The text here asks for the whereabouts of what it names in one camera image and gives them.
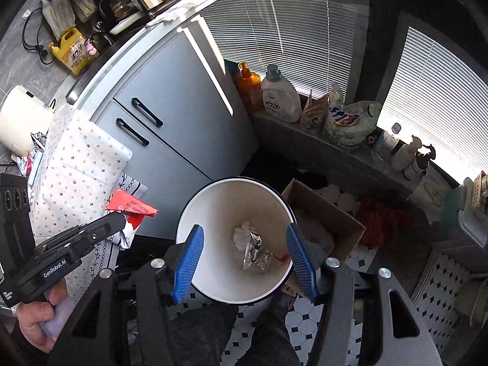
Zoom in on black wall cable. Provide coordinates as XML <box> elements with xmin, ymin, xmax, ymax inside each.
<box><xmin>22</xmin><ymin>8</ymin><xmax>58</xmax><ymax>65</ymax></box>

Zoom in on brown cardboard box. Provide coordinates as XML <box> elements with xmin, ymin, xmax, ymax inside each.
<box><xmin>281</xmin><ymin>178</ymin><xmax>367</xmax><ymax>298</ymax></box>

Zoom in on pale green plastic basket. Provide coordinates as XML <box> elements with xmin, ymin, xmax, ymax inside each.
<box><xmin>444</xmin><ymin>171</ymin><xmax>488</xmax><ymax>248</ymax></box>

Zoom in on yellow detergent jug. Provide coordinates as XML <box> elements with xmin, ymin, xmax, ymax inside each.
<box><xmin>49</xmin><ymin>27</ymin><xmax>92</xmax><ymax>76</ymax></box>

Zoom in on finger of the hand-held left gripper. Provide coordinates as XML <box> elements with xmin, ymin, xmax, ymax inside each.
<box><xmin>36</xmin><ymin>211</ymin><xmax>126</xmax><ymax>264</ymax></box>

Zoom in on hanging beige rag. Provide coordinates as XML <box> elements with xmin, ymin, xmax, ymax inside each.
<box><xmin>65</xmin><ymin>0</ymin><xmax>98</xmax><ymax>23</ymax></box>
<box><xmin>41</xmin><ymin>0</ymin><xmax>77</xmax><ymax>41</ymax></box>

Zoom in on orange bottle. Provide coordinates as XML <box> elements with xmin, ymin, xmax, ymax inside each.
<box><xmin>232</xmin><ymin>62</ymin><xmax>264</xmax><ymax>113</ymax></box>

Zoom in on white dish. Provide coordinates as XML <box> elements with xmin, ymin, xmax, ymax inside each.
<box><xmin>109</xmin><ymin>9</ymin><xmax>143</xmax><ymax>35</ymax></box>

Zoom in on floral tablecloth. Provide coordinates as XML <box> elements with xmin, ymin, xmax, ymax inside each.
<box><xmin>30</xmin><ymin>105</ymin><xmax>133</xmax><ymax>237</ymax></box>

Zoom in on grey cabinet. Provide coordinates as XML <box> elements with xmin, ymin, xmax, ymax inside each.
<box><xmin>74</xmin><ymin>14</ymin><xmax>260</xmax><ymax>239</ymax></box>

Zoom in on foil wrappers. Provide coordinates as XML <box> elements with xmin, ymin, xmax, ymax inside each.
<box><xmin>17</xmin><ymin>131</ymin><xmax>46</xmax><ymax>178</ymax></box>

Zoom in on red cloth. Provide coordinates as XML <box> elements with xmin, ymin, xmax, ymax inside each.
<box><xmin>356</xmin><ymin>194</ymin><xmax>414</xmax><ymax>248</ymax></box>

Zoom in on green white refill pouch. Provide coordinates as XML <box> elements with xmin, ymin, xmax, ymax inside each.
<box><xmin>324</xmin><ymin>82</ymin><xmax>383</xmax><ymax>151</ymax></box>

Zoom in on white counter cloth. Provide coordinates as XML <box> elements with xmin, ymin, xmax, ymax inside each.
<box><xmin>147</xmin><ymin>0</ymin><xmax>225</xmax><ymax>27</ymax></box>

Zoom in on white detergent bottle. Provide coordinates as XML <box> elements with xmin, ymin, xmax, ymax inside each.
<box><xmin>261</xmin><ymin>64</ymin><xmax>303</xmax><ymax>123</ymax></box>

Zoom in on white kitchen appliance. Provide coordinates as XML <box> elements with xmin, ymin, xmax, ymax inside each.
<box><xmin>0</xmin><ymin>84</ymin><xmax>54</xmax><ymax>157</ymax></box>

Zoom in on clear plastic wrapper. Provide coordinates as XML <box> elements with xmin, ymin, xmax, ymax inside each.
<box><xmin>243</xmin><ymin>232</ymin><xmax>275</xmax><ymax>271</ymax></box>

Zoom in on small pink bottle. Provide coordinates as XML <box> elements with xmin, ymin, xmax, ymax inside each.
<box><xmin>84</xmin><ymin>36</ymin><xmax>100</xmax><ymax>59</ymax></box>

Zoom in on small clear bottle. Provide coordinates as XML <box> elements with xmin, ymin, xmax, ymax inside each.
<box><xmin>375</xmin><ymin>123</ymin><xmax>403</xmax><ymax>161</ymax></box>

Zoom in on crumpled white tissue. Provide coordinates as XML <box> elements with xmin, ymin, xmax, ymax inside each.
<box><xmin>232</xmin><ymin>221</ymin><xmax>254</xmax><ymax>250</ymax></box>

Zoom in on printed snack bag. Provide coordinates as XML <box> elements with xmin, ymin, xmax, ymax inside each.
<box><xmin>300</xmin><ymin>91</ymin><xmax>330</xmax><ymax>135</ymax></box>

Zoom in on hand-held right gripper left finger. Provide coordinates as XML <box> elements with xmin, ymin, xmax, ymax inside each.
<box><xmin>48</xmin><ymin>224</ymin><xmax>205</xmax><ymax>366</ymax></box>

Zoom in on person's left hand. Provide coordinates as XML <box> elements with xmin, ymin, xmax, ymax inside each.
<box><xmin>17</xmin><ymin>280</ymin><xmax>75</xmax><ymax>353</ymax></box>

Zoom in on white pump bottle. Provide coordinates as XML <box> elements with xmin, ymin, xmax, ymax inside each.
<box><xmin>391</xmin><ymin>135</ymin><xmax>422</xmax><ymax>172</ymax></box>

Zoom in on red packet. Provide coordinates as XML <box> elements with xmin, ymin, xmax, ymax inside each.
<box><xmin>106</xmin><ymin>188</ymin><xmax>159</xmax><ymax>218</ymax></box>

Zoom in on white window blind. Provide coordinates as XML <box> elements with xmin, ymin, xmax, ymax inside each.
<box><xmin>198</xmin><ymin>0</ymin><xmax>370</xmax><ymax>100</ymax></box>
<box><xmin>379</xmin><ymin>27</ymin><xmax>488</xmax><ymax>184</ymax></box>

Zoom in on white trash bin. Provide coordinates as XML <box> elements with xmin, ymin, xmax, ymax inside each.
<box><xmin>176</xmin><ymin>176</ymin><xmax>296</xmax><ymax>306</ymax></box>

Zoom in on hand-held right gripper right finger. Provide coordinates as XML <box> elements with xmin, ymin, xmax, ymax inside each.
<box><xmin>286</xmin><ymin>223</ymin><xmax>445</xmax><ymax>366</ymax></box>

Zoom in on person's dark trouser leg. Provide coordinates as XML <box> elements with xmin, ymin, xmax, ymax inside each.
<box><xmin>168</xmin><ymin>303</ymin><xmax>239</xmax><ymax>366</ymax></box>
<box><xmin>253</xmin><ymin>292</ymin><xmax>302</xmax><ymax>366</ymax></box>

